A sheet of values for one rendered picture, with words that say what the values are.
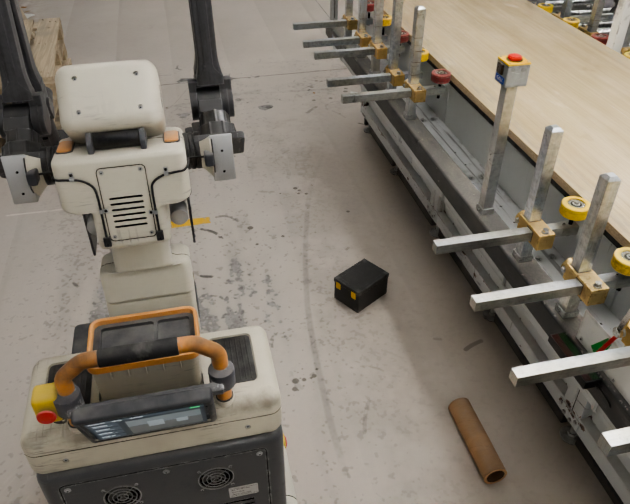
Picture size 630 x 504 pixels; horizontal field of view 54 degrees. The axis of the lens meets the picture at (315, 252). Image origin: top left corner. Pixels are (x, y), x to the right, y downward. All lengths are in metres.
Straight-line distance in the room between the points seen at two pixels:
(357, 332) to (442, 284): 0.51
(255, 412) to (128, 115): 0.68
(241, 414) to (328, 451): 0.93
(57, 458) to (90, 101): 0.74
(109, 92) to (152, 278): 0.47
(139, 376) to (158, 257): 0.33
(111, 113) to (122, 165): 0.11
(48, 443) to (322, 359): 1.37
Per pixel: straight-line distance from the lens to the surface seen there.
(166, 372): 1.36
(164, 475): 1.52
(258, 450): 1.49
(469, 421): 2.31
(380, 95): 2.60
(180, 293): 1.63
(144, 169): 1.38
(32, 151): 1.51
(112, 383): 1.38
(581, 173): 2.08
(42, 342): 2.84
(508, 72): 1.91
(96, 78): 1.41
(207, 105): 1.51
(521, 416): 2.48
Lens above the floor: 1.87
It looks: 37 degrees down
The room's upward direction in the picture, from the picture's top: straight up
